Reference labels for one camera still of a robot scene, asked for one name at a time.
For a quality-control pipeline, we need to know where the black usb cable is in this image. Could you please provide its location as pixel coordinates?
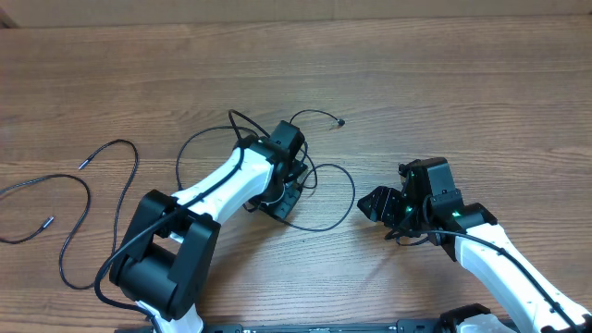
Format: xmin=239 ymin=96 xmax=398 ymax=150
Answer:
xmin=0 ymin=138 xmax=140 ymax=291
xmin=174 ymin=108 xmax=357 ymax=233

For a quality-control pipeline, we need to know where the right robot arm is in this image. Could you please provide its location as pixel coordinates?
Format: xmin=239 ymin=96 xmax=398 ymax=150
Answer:
xmin=357 ymin=157 xmax=591 ymax=332

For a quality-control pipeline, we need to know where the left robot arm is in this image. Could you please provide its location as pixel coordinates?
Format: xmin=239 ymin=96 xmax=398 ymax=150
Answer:
xmin=108 ymin=121 xmax=306 ymax=332

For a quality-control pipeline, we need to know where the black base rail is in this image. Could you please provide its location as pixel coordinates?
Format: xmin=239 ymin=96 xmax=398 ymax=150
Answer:
xmin=203 ymin=319 xmax=450 ymax=333

